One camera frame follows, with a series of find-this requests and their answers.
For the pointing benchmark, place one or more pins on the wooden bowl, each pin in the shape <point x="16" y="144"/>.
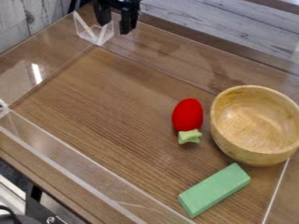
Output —
<point x="254" y="125"/>

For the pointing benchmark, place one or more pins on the red plush strawberry toy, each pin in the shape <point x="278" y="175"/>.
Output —
<point x="187" y="120"/>

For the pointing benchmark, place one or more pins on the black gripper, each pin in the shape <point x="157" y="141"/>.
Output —
<point x="130" y="13"/>

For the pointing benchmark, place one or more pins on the black table leg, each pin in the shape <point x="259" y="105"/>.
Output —
<point x="36" y="193"/>

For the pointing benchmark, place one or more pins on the black metal bracket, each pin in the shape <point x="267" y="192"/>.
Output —
<point x="39" y="212"/>

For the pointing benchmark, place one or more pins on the green rectangular block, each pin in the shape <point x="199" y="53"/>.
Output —
<point x="213" y="190"/>

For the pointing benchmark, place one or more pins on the clear acrylic corner bracket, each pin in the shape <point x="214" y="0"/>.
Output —
<point x="95" y="34"/>

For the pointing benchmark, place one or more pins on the clear acrylic tray wall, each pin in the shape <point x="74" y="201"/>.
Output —
<point x="86" y="126"/>

